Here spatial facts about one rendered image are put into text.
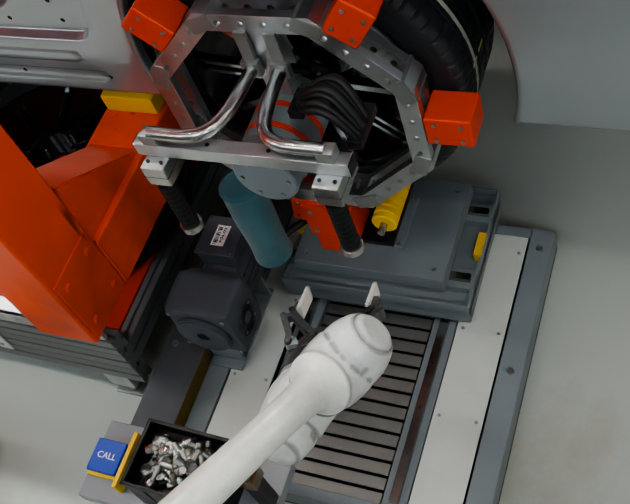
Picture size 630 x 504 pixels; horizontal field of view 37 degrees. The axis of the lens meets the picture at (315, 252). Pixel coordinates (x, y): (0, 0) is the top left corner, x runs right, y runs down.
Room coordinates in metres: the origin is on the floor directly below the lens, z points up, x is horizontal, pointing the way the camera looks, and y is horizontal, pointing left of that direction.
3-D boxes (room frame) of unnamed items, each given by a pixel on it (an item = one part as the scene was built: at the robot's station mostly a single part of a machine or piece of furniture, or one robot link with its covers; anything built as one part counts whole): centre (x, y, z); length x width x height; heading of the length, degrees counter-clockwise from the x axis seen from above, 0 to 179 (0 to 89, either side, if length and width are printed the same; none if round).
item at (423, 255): (1.44, -0.19, 0.32); 0.40 x 0.30 x 0.28; 51
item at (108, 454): (1.00, 0.57, 0.47); 0.07 x 0.07 x 0.02; 51
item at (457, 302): (1.43, -0.20, 0.13); 0.50 x 0.36 x 0.10; 51
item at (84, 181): (1.61, 0.31, 0.69); 0.52 x 0.17 x 0.35; 141
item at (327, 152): (1.15, -0.08, 1.03); 0.19 x 0.18 x 0.11; 141
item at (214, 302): (1.44, 0.19, 0.26); 0.42 x 0.18 x 0.35; 141
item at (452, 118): (1.12, -0.33, 0.85); 0.09 x 0.08 x 0.07; 51
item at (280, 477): (0.89, 0.44, 0.44); 0.43 x 0.17 x 0.03; 51
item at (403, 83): (1.31, -0.08, 0.85); 0.54 x 0.07 x 0.54; 51
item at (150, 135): (1.28, 0.07, 1.03); 0.19 x 0.18 x 0.11; 141
